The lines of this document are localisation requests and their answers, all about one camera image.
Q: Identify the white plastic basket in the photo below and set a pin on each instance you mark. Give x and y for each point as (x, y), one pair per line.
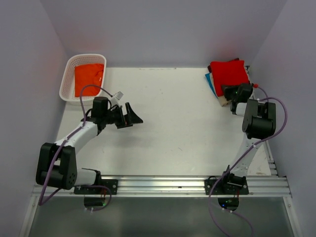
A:
(67, 87)

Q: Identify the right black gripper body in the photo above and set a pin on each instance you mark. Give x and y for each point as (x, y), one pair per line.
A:
(235, 98)

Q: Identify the orange t shirt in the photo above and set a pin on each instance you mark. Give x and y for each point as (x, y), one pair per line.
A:
(88, 74)

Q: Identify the blue folded t shirt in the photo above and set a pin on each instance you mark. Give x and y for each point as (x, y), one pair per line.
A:
(209, 79)

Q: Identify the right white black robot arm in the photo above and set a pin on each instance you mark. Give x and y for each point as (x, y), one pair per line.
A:
(259, 123)

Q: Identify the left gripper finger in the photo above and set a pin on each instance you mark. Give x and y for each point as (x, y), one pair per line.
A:
(131, 116)
(123, 121)

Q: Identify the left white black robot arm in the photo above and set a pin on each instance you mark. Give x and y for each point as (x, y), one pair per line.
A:
(57, 165)

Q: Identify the beige folded t shirt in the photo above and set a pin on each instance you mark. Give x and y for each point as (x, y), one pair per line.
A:
(223, 101)

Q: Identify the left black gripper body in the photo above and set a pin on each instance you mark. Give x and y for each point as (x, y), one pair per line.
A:
(111, 117)

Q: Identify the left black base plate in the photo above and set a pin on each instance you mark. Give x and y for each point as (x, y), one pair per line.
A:
(101, 187)

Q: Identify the red t shirt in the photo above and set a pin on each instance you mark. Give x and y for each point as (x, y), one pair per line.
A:
(228, 73)

